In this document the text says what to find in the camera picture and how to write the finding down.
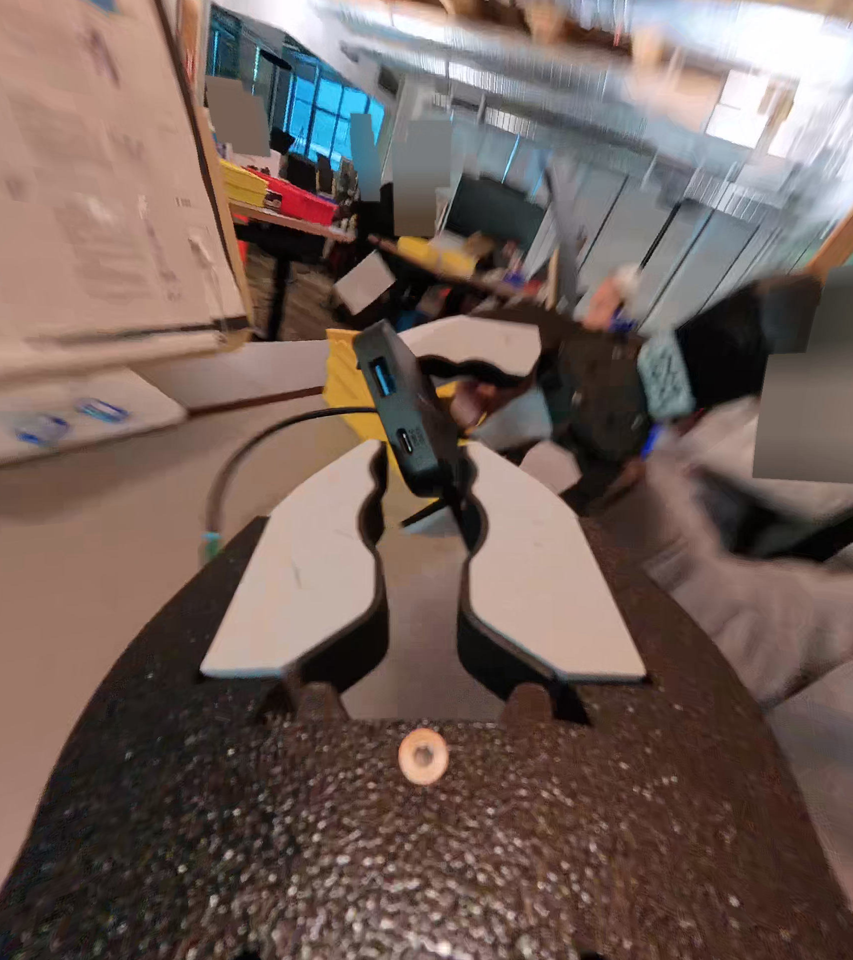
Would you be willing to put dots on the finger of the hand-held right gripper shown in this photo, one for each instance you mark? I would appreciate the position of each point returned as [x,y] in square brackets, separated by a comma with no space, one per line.
[471,337]
[546,463]

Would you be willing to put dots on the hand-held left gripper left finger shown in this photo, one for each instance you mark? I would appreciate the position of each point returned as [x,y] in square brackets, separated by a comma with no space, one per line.
[299,585]

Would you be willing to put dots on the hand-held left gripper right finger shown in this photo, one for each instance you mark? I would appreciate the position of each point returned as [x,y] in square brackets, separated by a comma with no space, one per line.
[546,585]

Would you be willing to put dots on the black usb hub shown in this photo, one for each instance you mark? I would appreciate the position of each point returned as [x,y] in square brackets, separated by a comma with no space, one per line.
[404,397]

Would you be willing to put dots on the person's right forearm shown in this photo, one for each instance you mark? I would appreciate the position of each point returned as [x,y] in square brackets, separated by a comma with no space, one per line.
[771,600]

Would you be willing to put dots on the yellow plastic bin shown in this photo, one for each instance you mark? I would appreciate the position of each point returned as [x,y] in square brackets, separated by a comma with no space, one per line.
[340,375]

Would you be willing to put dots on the red plastic bin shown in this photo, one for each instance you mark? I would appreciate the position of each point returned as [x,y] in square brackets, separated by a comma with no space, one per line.
[299,196]

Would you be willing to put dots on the white panel blue stickers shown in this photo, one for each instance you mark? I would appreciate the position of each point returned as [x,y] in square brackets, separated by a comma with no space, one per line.
[59,420]

